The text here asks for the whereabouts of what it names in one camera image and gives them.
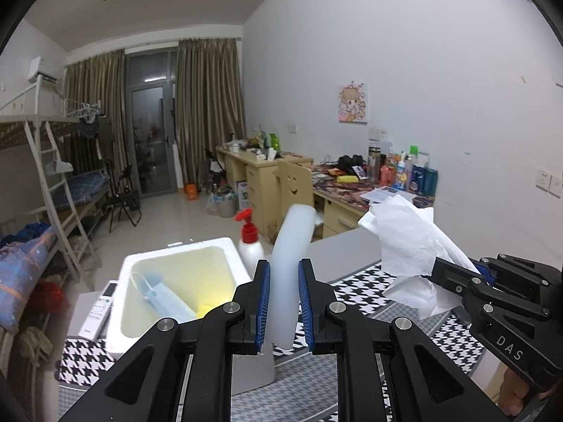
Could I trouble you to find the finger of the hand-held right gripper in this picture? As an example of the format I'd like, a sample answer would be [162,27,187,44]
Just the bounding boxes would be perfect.
[480,253,558,290]
[429,256,498,317]

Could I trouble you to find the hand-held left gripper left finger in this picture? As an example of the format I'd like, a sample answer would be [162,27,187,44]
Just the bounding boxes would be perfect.
[57,259,271,422]

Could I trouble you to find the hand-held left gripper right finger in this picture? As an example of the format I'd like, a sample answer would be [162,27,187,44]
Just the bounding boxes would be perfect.
[298,258,504,422]

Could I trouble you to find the white translucent bottle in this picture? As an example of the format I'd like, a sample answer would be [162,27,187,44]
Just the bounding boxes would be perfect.
[269,203,318,349]

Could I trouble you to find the white paper tissue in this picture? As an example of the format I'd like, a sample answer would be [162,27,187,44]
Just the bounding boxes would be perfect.
[357,193,482,321]

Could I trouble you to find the blue face mask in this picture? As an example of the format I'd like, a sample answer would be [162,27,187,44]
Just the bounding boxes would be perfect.
[129,273,198,322]

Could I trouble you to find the white foam box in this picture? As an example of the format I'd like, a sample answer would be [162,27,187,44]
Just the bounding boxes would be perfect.
[107,236,276,396]

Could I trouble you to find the person's right hand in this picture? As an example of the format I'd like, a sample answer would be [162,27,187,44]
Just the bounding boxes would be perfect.
[498,367,539,410]

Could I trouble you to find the houndstooth table cloth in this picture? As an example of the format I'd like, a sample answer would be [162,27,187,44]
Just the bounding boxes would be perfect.
[57,257,498,422]

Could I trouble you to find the white red-pump lotion bottle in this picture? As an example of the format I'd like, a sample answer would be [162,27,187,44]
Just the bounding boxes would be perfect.
[234,209,265,282]

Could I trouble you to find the wooden desk with printed mat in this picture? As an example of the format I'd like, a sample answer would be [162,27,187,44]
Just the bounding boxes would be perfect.
[311,165,436,247]

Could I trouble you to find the row of toiletry bottles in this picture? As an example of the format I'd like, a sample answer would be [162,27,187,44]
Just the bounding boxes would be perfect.
[367,144,439,197]

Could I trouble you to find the printed paper sheets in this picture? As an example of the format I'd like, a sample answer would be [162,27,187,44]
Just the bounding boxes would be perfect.
[360,187,412,205]

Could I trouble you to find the wooden smiley chair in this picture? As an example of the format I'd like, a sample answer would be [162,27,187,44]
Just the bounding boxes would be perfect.
[276,159,314,242]

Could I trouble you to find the cluttered wooden desk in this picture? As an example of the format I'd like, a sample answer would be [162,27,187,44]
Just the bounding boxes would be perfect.
[216,145,314,236]

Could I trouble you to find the black headphones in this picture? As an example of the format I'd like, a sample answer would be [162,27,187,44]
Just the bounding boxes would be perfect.
[336,155,368,172]

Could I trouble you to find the white remote control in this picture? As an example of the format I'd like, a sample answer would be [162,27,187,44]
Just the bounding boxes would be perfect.
[78,280,120,340]

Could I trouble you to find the black folding chair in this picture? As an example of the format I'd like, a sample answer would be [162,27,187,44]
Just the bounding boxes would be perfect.
[106,165,142,233]

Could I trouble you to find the brown curtain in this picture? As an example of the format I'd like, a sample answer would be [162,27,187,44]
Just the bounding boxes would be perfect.
[177,37,246,185]
[65,49,128,194]

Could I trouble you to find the glass balcony door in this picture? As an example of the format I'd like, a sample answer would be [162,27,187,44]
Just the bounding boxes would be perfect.
[124,48,180,194]

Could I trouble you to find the red cloth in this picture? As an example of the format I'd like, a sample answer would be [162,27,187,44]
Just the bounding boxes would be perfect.
[31,281,67,314]

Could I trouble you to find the blue mattress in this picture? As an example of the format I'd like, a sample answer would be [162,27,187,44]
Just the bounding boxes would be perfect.
[62,172,110,201]

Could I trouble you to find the white bunk bed ladder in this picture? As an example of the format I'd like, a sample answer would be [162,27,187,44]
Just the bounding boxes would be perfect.
[26,121,95,273]

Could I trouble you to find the blue plaid quilt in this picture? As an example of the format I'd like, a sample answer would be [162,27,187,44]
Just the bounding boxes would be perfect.
[0,224,60,332]

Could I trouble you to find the hanging dark clothes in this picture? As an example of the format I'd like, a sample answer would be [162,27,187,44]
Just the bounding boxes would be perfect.
[77,103,105,140]

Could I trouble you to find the white metal bunk bed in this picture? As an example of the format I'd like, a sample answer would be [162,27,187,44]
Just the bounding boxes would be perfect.
[0,83,115,300]

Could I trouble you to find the white air conditioner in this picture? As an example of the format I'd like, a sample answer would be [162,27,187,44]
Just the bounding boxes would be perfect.
[27,55,60,83]

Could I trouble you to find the pink cartoon wall poster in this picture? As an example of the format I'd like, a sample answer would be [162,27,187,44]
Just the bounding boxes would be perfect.
[338,81,369,124]

